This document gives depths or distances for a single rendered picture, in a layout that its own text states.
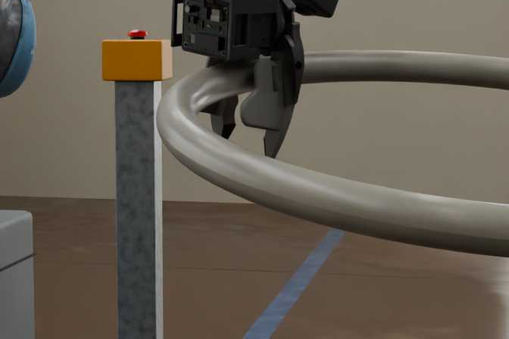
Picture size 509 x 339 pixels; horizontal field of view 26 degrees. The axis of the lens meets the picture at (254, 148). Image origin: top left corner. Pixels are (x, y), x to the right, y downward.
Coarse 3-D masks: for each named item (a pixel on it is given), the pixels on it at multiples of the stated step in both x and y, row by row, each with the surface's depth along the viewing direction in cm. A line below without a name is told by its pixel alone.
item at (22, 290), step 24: (0, 216) 144; (24, 216) 147; (0, 240) 139; (24, 240) 146; (0, 264) 139; (24, 264) 146; (0, 288) 139; (24, 288) 147; (0, 312) 139; (24, 312) 147; (0, 336) 140; (24, 336) 147
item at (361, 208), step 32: (224, 64) 94; (320, 64) 102; (352, 64) 103; (384, 64) 104; (416, 64) 105; (448, 64) 105; (480, 64) 104; (192, 96) 84; (224, 96) 93; (160, 128) 78; (192, 128) 74; (192, 160) 72; (224, 160) 69; (256, 160) 68; (256, 192) 67; (288, 192) 65; (320, 192) 64; (352, 192) 63; (384, 192) 63; (416, 192) 63; (320, 224) 65; (352, 224) 63; (384, 224) 62; (416, 224) 62; (448, 224) 61; (480, 224) 61
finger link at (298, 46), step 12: (288, 24) 94; (288, 36) 94; (300, 36) 95; (276, 48) 95; (288, 48) 94; (300, 48) 95; (276, 60) 95; (288, 60) 95; (300, 60) 95; (288, 72) 95; (300, 72) 95; (288, 84) 95; (300, 84) 96; (288, 96) 96
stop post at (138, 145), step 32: (128, 64) 213; (160, 64) 213; (128, 96) 216; (160, 96) 222; (128, 128) 216; (128, 160) 217; (160, 160) 222; (128, 192) 218; (160, 192) 223; (128, 224) 218; (160, 224) 223; (128, 256) 219; (160, 256) 223; (128, 288) 219; (160, 288) 224; (128, 320) 220; (160, 320) 224
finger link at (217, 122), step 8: (208, 64) 98; (216, 64) 99; (216, 104) 101; (224, 104) 100; (232, 104) 101; (208, 112) 100; (216, 112) 101; (224, 112) 101; (232, 112) 102; (216, 120) 101; (224, 120) 101; (232, 120) 102; (216, 128) 102; (224, 128) 101; (232, 128) 102; (224, 136) 102
